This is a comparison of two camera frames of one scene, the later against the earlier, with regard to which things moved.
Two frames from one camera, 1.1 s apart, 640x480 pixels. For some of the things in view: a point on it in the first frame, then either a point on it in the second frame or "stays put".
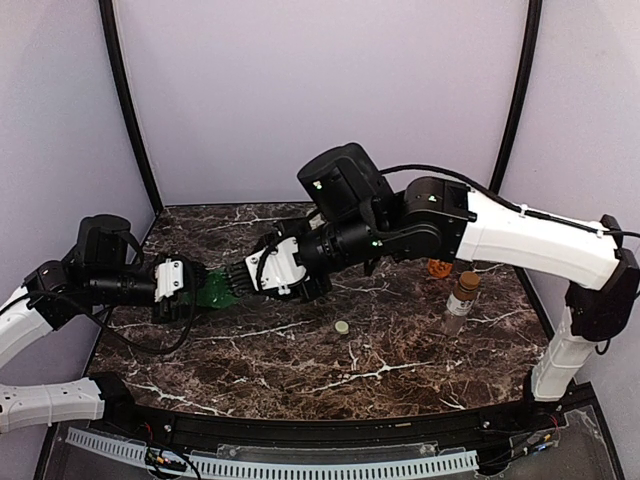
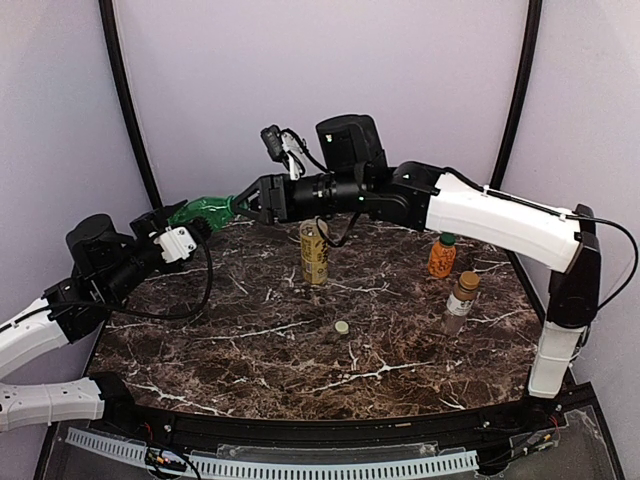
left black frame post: [112, 43] stays put
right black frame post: [533, 23] stays put
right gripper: [248, 275] to [273, 198]
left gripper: [189, 282] to [151, 223]
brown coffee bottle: [460, 303] stays put
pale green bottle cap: [342, 327] stays put
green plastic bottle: [217, 292] to [215, 209]
